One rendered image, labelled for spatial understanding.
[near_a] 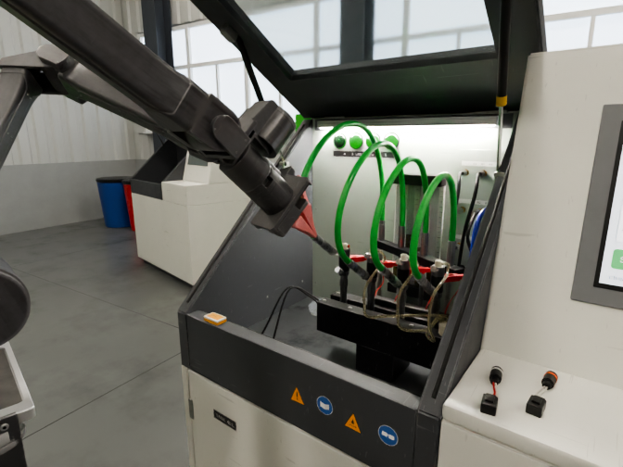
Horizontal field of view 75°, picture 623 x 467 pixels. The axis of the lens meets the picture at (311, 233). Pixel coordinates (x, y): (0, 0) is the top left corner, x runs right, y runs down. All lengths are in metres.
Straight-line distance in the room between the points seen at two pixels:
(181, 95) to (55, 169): 7.19
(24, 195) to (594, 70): 7.26
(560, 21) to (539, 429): 4.48
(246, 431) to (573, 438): 0.69
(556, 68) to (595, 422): 0.61
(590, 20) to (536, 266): 4.18
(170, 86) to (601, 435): 0.74
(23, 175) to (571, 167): 7.22
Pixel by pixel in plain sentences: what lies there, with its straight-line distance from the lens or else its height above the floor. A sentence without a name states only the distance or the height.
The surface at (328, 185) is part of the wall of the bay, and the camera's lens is 1.36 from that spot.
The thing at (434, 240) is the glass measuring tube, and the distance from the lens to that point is 1.18.
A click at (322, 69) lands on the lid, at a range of 1.20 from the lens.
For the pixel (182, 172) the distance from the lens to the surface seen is 4.24.
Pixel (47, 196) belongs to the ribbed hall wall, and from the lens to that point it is 7.66.
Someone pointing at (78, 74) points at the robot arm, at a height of 1.52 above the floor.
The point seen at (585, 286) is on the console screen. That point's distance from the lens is 0.86.
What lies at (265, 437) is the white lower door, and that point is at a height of 0.72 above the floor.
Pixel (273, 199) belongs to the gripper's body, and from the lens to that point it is 0.60.
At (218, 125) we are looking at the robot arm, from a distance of 0.54.
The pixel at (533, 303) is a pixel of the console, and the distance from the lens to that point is 0.88.
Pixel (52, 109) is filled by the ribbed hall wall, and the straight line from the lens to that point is 7.74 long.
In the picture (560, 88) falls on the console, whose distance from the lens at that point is 0.92.
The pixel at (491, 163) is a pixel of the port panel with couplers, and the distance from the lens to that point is 1.14.
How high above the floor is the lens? 1.39
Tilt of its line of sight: 13 degrees down
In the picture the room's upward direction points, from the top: straight up
